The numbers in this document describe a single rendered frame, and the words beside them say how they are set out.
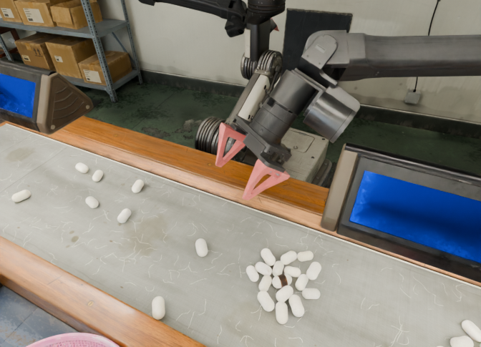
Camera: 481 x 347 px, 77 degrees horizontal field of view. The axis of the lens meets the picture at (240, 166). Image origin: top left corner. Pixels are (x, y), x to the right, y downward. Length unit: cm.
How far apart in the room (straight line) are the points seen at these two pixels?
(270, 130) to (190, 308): 33
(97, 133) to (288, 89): 66
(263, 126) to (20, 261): 51
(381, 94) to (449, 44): 197
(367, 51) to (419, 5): 186
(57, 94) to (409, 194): 41
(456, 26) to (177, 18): 195
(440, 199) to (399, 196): 3
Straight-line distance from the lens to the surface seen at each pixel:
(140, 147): 88
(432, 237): 29
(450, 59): 58
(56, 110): 46
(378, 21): 238
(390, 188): 27
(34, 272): 69
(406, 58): 55
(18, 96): 50
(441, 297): 68
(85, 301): 61
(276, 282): 58
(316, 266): 60
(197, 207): 71
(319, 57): 49
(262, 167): 44
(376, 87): 253
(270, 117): 47
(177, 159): 81
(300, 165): 125
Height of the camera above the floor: 126
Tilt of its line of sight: 40 degrees down
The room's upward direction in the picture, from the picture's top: straight up
